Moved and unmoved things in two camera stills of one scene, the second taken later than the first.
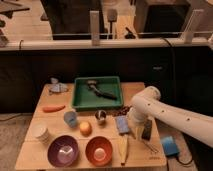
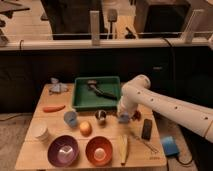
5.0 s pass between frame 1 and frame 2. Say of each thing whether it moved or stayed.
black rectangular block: stayed
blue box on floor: stayed
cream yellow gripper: moved
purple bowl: stayed
